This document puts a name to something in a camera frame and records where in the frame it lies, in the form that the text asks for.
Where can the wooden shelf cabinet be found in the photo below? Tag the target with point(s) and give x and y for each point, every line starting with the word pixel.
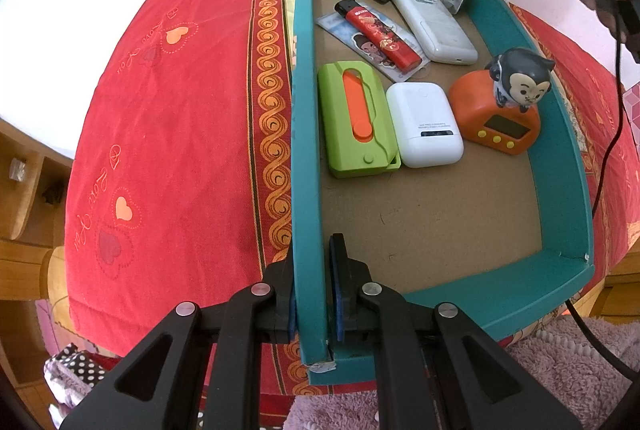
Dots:
pixel 20 260

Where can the white power bank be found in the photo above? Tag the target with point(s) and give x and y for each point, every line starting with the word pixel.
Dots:
pixel 435 22

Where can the pink geometric patterned bag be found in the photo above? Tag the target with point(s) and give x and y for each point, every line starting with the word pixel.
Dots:
pixel 632 102

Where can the cartoon printed card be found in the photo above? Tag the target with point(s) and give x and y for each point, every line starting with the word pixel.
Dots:
pixel 337 25

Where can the polka dot cloth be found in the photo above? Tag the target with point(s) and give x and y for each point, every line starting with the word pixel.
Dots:
pixel 75 367

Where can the light wooden furniture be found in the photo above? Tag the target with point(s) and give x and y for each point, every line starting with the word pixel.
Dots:
pixel 622 280

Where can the red patterned tablecloth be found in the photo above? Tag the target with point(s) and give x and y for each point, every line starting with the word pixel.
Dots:
pixel 175 109

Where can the person's right hand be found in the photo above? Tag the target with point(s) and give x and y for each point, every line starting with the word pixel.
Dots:
pixel 597 4

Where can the small clear plastic box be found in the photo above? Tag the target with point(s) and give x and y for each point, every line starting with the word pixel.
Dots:
pixel 17 168

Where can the white earbuds case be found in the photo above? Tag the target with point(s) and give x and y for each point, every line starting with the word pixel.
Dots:
pixel 425 124

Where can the red lighter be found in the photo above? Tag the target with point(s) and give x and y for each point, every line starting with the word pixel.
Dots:
pixel 382 34

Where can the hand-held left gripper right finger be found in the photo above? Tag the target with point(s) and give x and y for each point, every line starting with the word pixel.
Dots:
pixel 337 300

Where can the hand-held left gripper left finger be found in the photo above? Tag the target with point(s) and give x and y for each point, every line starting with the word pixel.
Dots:
pixel 285 290

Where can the cartoon monkey figurine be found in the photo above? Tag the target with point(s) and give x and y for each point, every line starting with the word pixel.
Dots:
pixel 520 79

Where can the pink fuzzy rug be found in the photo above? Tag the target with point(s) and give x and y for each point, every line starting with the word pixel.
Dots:
pixel 565 360

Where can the teal cardboard box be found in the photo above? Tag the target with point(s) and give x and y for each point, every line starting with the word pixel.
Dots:
pixel 307 134

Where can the green and orange plastic case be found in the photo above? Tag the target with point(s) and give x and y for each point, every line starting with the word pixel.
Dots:
pixel 335 119

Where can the orange digital timer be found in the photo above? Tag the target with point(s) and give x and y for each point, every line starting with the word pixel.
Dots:
pixel 480 109

